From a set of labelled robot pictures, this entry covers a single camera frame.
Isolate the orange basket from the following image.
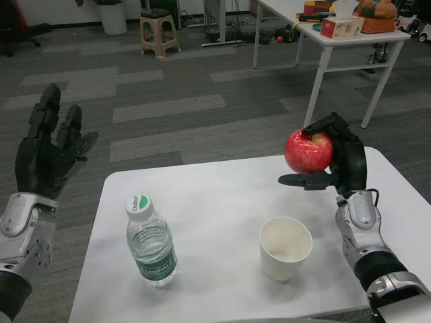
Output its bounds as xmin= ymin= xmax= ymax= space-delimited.
xmin=353 ymin=0 xmax=395 ymax=34

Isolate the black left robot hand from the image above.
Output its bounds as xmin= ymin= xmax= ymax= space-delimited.
xmin=15 ymin=83 xmax=100 ymax=203

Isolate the black office chair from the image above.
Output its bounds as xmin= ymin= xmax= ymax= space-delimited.
xmin=0 ymin=0 xmax=51 ymax=57

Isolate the red white tissue box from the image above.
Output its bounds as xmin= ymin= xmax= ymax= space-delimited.
xmin=319 ymin=0 xmax=366 ymax=39

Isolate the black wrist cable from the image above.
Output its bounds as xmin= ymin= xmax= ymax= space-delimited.
xmin=365 ymin=188 xmax=381 ymax=216

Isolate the white metal-leg table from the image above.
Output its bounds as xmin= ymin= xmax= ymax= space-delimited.
xmin=251 ymin=0 xmax=411 ymax=129

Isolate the red apple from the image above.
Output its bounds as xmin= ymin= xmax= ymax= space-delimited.
xmin=284 ymin=129 xmax=335 ymax=174

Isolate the white round bin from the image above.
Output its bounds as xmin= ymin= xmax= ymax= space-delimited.
xmin=96 ymin=0 xmax=128 ymax=36

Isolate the white paper cup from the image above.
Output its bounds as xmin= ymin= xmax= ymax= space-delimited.
xmin=259 ymin=216 xmax=313 ymax=282

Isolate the clear plastic water bottle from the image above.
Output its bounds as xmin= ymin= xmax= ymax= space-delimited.
xmin=125 ymin=193 xmax=178 ymax=288

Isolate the beige plastic stool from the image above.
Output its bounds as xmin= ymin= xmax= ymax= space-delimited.
xmin=139 ymin=8 xmax=182 ymax=60

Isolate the white standing desk frame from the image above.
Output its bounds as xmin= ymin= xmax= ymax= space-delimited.
xmin=201 ymin=0 xmax=244 ymax=47

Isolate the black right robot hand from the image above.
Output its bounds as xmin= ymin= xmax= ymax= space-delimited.
xmin=277 ymin=112 xmax=368 ymax=199

